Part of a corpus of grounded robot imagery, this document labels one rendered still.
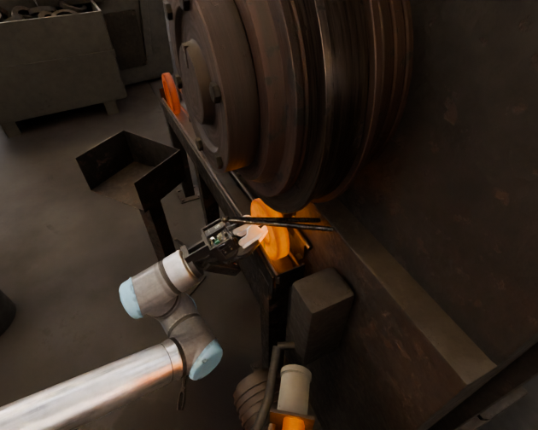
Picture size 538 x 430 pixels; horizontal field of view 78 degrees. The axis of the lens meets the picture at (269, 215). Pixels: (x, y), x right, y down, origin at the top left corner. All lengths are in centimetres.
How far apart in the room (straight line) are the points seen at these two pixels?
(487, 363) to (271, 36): 50
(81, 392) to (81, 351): 89
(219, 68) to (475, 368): 51
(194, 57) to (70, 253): 160
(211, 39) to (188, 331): 62
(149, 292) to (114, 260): 108
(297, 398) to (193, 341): 28
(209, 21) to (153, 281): 54
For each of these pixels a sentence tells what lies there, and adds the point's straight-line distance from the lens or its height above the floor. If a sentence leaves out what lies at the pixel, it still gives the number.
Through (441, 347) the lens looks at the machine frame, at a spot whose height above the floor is 87.
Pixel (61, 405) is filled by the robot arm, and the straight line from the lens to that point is 75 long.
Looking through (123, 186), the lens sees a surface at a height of 59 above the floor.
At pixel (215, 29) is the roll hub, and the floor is 122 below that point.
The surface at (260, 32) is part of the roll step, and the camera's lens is 42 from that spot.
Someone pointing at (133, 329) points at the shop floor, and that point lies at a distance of 159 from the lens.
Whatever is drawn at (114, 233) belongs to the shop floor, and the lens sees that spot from 200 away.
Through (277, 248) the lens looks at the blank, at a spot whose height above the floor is 75.
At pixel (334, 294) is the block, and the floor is 80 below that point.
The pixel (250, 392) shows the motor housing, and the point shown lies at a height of 53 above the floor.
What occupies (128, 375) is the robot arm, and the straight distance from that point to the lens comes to 77.
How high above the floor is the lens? 133
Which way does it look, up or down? 44 degrees down
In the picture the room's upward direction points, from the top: straight up
